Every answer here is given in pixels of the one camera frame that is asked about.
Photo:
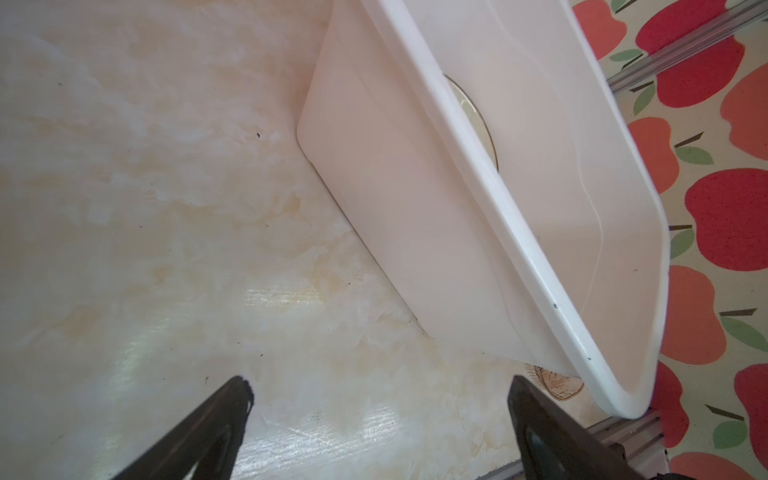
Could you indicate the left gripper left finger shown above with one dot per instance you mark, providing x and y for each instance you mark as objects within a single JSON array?
[{"x": 205, "y": 444}]

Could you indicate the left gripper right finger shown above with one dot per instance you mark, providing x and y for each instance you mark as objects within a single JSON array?
[{"x": 553, "y": 445}]

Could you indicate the white plastic bin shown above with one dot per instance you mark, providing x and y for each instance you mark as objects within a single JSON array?
[{"x": 561, "y": 257}]

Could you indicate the beige plate brown rim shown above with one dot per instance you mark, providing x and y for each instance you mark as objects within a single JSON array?
[{"x": 476, "y": 119}]

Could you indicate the brown translucent glass plate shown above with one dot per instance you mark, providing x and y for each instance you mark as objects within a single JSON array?
[{"x": 560, "y": 387}]

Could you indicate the right aluminium frame post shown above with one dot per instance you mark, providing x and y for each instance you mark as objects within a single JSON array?
[{"x": 698, "y": 40}]

